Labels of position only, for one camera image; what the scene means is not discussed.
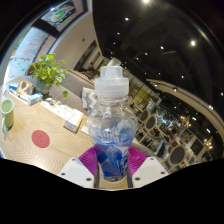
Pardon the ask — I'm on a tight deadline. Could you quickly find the clear bottle with blue label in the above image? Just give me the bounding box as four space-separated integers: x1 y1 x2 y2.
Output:
87 65 139 183

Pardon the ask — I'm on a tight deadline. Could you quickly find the framed food poster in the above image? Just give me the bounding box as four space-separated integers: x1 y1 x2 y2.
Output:
39 0 89 30

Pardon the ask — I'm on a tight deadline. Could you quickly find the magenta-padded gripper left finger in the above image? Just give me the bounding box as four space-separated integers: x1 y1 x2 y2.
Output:
57 146 100 189

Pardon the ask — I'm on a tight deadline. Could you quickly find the blue and white box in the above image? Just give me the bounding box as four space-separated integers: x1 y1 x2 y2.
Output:
8 81 21 92

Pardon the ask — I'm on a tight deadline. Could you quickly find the small light blue pack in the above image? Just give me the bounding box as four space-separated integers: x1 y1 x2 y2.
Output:
27 92 44 106

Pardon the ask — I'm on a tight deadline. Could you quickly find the group of ceiling lights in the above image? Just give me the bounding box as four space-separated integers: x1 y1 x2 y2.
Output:
113 0 214 111

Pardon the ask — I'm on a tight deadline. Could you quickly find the green potted plant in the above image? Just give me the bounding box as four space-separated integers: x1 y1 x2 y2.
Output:
28 53 70 98

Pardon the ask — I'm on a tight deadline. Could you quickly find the grey curved sofa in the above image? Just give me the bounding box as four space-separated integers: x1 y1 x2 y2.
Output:
26 64 98 114

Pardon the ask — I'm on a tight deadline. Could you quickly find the wooden tissue box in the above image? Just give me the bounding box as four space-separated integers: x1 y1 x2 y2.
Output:
63 109 84 134

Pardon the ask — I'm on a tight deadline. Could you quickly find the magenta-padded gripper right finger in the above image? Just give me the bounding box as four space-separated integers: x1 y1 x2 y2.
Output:
125 146 170 189

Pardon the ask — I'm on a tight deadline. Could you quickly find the pale green mug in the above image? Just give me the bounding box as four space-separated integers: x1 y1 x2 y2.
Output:
0 98 15 132

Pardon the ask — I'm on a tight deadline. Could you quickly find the group of round-backed chairs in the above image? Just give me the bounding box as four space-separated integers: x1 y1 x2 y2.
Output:
134 108 214 168

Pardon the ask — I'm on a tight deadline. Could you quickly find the flat round red coaster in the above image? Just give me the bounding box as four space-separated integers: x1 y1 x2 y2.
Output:
31 129 51 149

